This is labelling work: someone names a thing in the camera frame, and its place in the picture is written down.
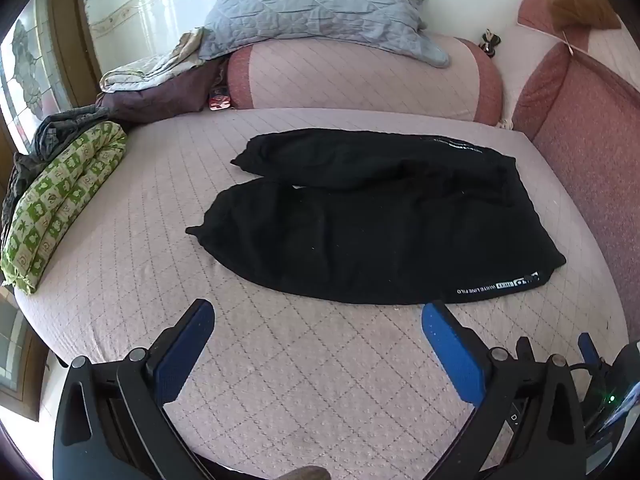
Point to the small dark trinket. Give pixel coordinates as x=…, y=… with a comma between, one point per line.
x=490, y=41

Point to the red back cushion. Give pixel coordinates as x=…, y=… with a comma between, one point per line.
x=590, y=160

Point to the pale pink cushion red trim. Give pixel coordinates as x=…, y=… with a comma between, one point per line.
x=530, y=60

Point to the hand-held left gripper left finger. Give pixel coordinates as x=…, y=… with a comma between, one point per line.
x=184, y=347

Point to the pale folded quilt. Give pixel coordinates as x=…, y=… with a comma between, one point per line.
x=145, y=72

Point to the black pants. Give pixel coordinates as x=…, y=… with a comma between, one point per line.
x=375, y=230

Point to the grey folded cloth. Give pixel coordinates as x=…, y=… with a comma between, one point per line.
x=55, y=127

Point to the blue-grey quilted pillow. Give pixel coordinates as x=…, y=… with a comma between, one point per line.
x=310, y=0

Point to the white tassel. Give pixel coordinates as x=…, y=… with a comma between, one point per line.
x=506, y=124

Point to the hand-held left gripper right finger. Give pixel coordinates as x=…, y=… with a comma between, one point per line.
x=450, y=355

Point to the pink quilted bed cover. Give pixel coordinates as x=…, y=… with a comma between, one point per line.
x=300, y=385

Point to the pink bolster with red ends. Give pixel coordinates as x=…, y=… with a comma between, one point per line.
x=360, y=80

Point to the small red white packet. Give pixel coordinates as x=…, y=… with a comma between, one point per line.
x=219, y=102

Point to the green patterned blanket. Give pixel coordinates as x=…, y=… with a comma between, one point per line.
x=60, y=190

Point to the patterned glass window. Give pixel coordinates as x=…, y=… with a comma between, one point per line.
x=30, y=75

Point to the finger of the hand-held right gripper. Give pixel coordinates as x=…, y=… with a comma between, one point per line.
x=524, y=348
x=588, y=349

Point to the brown cloth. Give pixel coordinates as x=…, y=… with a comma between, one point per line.
x=582, y=5

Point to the purple-brown blanket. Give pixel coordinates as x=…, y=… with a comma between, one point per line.
x=160, y=97

